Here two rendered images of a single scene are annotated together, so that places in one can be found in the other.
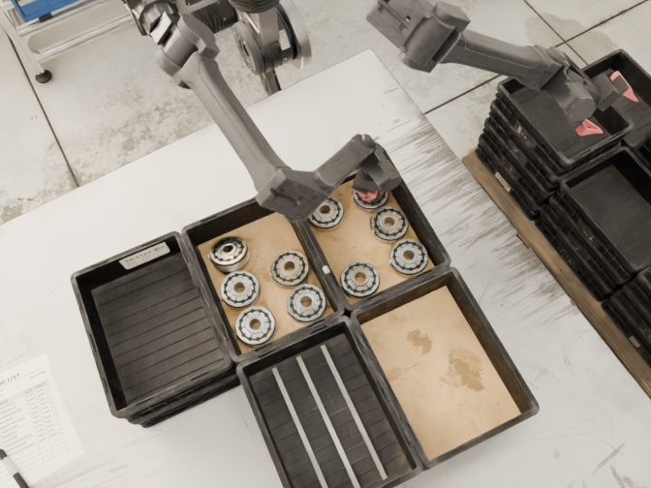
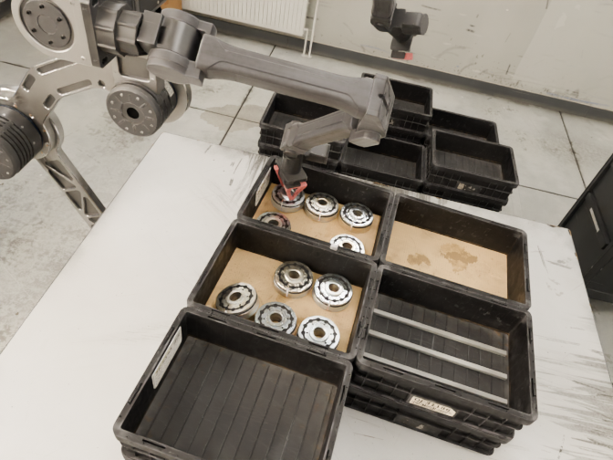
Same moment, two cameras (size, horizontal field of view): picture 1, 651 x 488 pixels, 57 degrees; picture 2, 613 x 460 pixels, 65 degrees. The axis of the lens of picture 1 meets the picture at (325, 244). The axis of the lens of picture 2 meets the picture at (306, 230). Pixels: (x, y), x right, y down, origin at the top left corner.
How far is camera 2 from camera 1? 95 cm
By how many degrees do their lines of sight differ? 38
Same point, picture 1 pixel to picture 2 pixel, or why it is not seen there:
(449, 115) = not seen: hidden behind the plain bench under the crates
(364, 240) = (316, 228)
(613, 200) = (367, 162)
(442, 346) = (431, 253)
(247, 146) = (327, 78)
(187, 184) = (107, 304)
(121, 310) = (183, 433)
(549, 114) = not seen: hidden behind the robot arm
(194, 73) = (217, 51)
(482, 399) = (483, 263)
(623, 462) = (548, 255)
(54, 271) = not seen: outside the picture
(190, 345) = (282, 401)
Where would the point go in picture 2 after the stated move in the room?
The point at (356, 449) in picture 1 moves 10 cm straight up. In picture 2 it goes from (470, 355) to (486, 334)
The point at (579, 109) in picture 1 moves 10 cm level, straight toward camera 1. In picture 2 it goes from (423, 24) to (439, 41)
